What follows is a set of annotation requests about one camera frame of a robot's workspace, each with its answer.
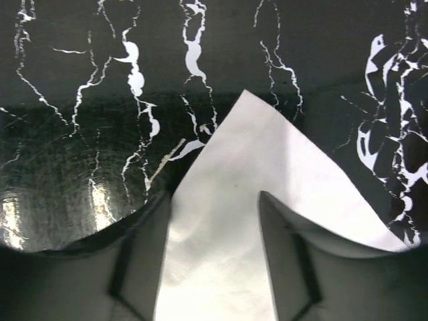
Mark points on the black marble pattern mat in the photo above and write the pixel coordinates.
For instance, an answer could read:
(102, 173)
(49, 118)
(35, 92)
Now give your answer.
(105, 103)

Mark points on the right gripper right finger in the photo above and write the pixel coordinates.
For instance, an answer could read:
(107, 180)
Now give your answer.
(318, 275)

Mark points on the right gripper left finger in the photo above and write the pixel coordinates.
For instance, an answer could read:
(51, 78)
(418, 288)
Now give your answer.
(82, 281)

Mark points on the white printed t shirt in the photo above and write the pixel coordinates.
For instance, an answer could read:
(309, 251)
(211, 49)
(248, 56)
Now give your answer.
(215, 266)

